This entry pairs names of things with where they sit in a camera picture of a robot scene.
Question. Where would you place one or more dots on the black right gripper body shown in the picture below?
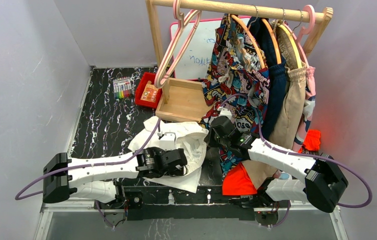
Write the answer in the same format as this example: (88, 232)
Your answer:
(214, 141)

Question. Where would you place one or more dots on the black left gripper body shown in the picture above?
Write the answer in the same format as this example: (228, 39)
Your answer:
(177, 172)

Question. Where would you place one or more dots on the pink hanger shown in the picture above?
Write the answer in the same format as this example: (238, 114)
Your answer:
(165, 70)
(303, 31)

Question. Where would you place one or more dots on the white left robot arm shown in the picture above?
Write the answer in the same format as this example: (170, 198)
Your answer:
(90, 178)

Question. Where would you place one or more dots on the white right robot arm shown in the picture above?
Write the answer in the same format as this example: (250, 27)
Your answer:
(318, 182)

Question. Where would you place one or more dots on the comic print shorts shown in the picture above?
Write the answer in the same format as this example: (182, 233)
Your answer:
(234, 79)

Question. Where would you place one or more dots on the beige shorts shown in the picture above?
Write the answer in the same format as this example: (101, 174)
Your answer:
(290, 115)

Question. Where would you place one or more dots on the navy shorts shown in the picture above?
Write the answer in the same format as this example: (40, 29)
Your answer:
(278, 79)

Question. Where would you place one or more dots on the wooden hanger with navy shorts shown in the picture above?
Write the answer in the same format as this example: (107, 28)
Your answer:
(270, 44)

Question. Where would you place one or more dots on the wooden hanger with comic shorts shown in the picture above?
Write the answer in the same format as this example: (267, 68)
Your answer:
(253, 40)

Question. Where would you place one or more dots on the wooden hanger with beige shorts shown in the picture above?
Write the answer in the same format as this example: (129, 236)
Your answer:
(287, 45)

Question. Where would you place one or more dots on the orange cloth front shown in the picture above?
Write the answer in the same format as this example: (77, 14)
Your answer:
(238, 183)

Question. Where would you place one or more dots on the wooden clothes rack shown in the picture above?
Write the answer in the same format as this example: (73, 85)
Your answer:
(182, 99)

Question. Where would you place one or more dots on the orange card box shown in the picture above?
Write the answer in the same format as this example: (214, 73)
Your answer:
(150, 93)

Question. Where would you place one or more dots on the marker pen pack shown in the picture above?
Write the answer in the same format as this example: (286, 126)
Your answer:
(122, 88)

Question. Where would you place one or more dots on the red plastic bin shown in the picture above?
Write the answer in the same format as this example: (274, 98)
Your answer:
(146, 78)

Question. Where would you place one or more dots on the red knit cloth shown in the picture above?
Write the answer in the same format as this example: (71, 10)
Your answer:
(312, 142)

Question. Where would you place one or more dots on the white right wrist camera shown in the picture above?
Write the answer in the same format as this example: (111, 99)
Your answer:
(224, 112)

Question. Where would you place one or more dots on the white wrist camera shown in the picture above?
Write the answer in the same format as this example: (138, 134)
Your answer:
(167, 141)
(224, 112)

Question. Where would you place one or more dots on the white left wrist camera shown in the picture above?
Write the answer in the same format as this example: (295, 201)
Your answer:
(167, 141)

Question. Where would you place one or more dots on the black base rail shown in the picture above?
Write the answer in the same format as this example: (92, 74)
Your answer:
(160, 202)

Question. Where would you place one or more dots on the whiteboard with pink frame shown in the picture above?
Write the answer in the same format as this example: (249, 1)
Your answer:
(195, 61)

